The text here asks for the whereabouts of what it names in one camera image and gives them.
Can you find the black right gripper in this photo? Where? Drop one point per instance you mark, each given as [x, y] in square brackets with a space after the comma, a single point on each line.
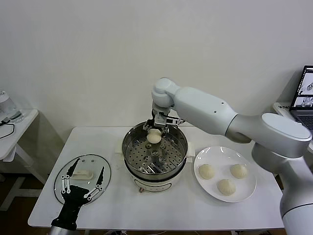
[153, 120]

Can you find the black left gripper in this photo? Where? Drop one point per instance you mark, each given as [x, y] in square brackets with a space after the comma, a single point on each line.
[73, 203]

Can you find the white steamed baozi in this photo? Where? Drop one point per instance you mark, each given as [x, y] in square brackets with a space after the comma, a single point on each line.
[154, 137]
[206, 171]
[239, 171]
[226, 187]

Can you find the round glass pot lid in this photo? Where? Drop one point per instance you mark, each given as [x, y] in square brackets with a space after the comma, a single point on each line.
[97, 161]

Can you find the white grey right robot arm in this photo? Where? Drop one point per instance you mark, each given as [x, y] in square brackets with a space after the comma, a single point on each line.
[207, 110]

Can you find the stainless steel steamer basket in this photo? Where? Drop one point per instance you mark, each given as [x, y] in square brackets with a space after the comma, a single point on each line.
[132, 137]

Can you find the round white plate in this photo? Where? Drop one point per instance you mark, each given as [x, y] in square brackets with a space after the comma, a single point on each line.
[220, 156]

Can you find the white side table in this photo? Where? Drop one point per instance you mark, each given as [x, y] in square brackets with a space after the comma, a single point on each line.
[24, 117]
[275, 107]

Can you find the small clear glass dish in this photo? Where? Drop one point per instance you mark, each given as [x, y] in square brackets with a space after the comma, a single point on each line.
[17, 117]

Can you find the small black white adapter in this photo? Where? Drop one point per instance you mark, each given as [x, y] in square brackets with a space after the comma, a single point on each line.
[5, 121]

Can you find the clear water jug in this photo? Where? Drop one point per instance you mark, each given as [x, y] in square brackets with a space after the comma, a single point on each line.
[6, 104]

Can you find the white printed box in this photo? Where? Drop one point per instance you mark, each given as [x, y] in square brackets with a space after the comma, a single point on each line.
[283, 107]

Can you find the dark grey open laptop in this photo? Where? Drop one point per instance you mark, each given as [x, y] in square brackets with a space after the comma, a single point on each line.
[304, 98]

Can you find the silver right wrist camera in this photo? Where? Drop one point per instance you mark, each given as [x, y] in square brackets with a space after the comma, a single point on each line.
[160, 120]

